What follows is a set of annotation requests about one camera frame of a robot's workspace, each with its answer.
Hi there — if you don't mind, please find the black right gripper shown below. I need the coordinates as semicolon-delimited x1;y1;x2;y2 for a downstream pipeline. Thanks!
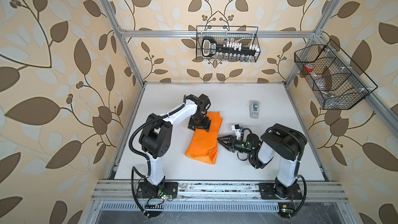
218;135;255;157

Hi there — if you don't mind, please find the black white tool in basket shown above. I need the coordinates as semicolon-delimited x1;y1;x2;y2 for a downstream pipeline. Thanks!
199;36;261;59

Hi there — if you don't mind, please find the grey tape dispenser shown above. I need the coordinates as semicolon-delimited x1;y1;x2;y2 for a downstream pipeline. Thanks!
249;101;260;119

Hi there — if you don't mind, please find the black wire basket wall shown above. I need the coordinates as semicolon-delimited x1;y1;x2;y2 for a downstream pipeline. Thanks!
294;39;378;110
195;25;261;63

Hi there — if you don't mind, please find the aluminium frame post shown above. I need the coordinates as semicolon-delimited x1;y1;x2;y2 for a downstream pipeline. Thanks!
99;0;145;88

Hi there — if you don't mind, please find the red capped clear bottle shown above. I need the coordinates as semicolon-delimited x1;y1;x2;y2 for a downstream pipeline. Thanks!
304;64;330;97

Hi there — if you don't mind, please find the black wire basket back wall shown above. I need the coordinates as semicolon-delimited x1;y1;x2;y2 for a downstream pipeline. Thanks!
195;25;261;63

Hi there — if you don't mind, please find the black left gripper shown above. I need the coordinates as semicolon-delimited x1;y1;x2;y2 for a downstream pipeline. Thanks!
191;112;214;131

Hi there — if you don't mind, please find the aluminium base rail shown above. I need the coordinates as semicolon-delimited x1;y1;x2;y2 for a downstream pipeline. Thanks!
91;180;349;203

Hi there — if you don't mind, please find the orange wrapping paper sheet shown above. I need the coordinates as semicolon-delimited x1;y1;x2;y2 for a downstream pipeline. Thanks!
185;112;223;165

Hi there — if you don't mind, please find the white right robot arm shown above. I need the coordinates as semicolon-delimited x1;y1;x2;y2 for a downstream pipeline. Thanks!
217;124;307;199

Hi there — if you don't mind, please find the black wire basket right wall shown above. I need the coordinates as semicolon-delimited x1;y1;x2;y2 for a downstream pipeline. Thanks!
294;39;378;110

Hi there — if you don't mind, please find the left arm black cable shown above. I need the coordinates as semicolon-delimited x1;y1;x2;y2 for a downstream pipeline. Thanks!
129;103;187;218

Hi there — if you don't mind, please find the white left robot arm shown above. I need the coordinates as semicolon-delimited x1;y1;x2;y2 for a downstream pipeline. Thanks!
134;94;211;188

